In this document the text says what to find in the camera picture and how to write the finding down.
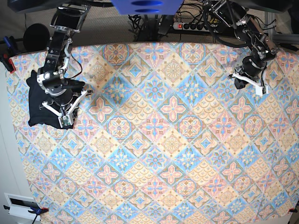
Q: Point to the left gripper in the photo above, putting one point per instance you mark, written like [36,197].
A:
[242,78]

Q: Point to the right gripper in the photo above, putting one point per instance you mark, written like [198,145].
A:
[67,103]

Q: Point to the black t-shirt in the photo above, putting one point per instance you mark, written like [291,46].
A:
[37,114]

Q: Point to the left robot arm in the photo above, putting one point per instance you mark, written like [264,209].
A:
[246,30]

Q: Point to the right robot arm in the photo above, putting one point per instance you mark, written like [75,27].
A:
[68,20]

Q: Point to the white power strip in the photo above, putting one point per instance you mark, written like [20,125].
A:
[189,26]

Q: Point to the black round stool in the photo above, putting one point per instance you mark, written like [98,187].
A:
[36,37]

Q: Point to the blue orange clamp upper left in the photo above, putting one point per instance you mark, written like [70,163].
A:
[11,50]

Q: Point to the blue orange clamp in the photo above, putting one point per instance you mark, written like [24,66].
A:
[11,50]
[35,211]

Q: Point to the patterned tablecloth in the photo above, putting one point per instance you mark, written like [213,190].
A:
[165,138]

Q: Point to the blue orange clamp lower left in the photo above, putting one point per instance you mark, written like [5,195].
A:
[35,211]

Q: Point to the white floor vent box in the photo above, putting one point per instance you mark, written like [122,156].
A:
[22,201]

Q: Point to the orange clamp lower right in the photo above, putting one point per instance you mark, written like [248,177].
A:
[294,210]

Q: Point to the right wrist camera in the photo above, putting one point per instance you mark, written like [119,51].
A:
[64,121]

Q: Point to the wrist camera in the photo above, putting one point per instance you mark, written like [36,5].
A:
[64,121]
[261,90]

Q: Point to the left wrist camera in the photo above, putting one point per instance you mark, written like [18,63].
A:
[261,90]

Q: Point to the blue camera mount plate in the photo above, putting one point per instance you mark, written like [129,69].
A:
[166,7]

